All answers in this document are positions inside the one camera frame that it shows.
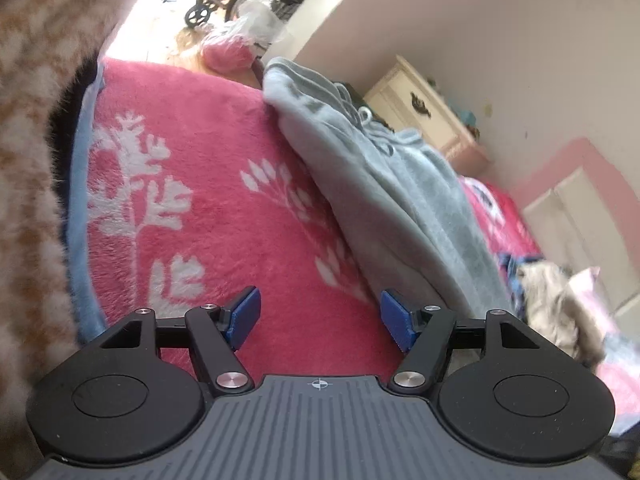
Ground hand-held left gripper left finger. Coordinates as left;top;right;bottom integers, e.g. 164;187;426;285
82;285;263;397

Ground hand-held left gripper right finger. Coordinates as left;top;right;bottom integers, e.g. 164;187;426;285
380;287;556;396

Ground grey sweatpants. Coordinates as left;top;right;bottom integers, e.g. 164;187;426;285
261;56;522;328

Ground beige pants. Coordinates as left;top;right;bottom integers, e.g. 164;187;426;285
515;261;607;367

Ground red floral fleece blanket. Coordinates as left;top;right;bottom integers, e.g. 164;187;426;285
65;56;547;381

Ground cream nightstand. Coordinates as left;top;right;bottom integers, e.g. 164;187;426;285
362;54;492;175

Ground cream pink headboard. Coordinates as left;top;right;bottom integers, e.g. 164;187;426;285
515;137;640;321

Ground pink grey floral quilt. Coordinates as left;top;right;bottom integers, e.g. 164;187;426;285
565;266;640;437

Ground pink plastic bag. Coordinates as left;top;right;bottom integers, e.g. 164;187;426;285
199;27;257;74

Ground clear plastic bag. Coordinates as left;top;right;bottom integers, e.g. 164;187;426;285
227;0;287;47

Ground person's cream fleece jacket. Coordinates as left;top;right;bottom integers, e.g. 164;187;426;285
0;0;157;480

